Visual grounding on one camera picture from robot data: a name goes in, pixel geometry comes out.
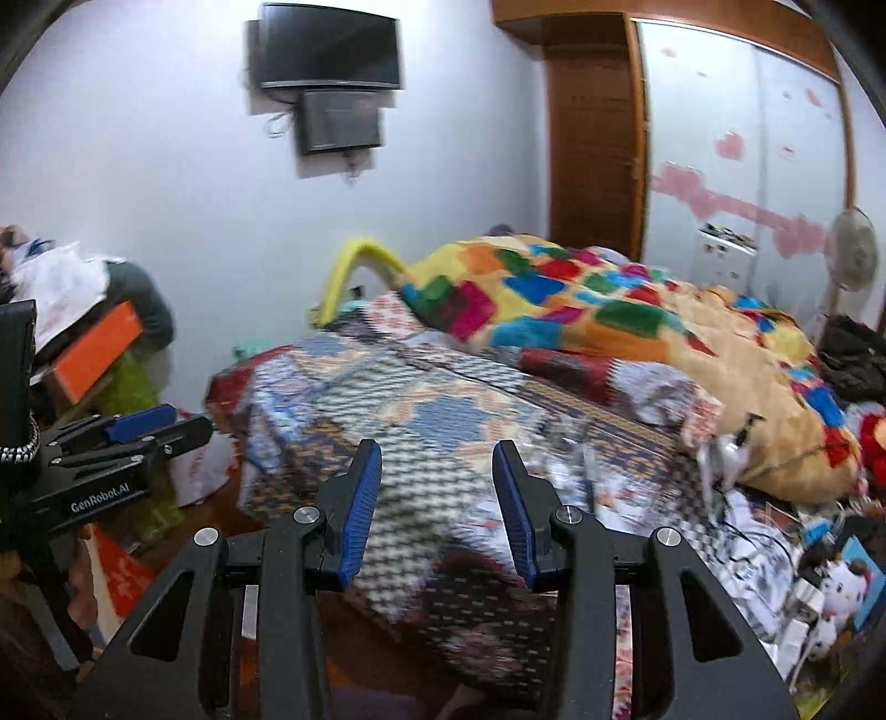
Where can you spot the white cat plush toy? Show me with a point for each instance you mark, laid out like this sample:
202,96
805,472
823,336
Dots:
834,595

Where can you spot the patterned tablecloth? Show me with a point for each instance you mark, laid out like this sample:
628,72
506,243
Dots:
429,401

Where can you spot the black bag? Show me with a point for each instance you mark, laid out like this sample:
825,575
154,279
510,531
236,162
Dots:
855,356

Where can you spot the white plastic shopping bag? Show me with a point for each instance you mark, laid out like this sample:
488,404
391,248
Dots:
201,460

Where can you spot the small black wall monitor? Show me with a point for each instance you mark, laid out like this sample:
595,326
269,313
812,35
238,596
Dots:
339,121

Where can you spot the blue book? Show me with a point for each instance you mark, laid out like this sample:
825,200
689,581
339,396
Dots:
865,574

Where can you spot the white standing fan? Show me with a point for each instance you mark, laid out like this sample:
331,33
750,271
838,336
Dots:
853,249

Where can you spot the yellow curved tube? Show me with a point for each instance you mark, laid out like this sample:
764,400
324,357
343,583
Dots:
346,266

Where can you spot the teal cloth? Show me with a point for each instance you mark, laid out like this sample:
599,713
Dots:
253,349

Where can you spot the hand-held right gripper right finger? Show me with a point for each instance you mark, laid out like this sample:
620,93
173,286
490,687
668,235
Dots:
516,516

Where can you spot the wooden wardrobe with white doors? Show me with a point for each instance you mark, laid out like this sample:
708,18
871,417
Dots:
734,124

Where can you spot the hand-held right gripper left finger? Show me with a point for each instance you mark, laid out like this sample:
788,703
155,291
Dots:
363,498

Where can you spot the person's left hand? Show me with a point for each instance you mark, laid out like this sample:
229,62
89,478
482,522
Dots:
84,581

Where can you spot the orange box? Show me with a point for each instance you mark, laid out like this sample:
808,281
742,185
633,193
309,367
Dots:
97,353

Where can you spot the red plush toy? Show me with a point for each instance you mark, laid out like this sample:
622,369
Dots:
875,443

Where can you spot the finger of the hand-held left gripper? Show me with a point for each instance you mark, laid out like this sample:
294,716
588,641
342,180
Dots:
183,433
138,424

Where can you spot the colourful patchwork blanket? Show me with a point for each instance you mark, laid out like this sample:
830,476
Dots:
623,325

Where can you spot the pile of clothes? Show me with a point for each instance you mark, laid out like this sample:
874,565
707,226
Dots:
62,277

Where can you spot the black wall television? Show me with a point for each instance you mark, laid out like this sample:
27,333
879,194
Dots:
325,45

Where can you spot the green leaf-print storage bag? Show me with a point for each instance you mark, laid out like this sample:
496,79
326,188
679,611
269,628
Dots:
135,388

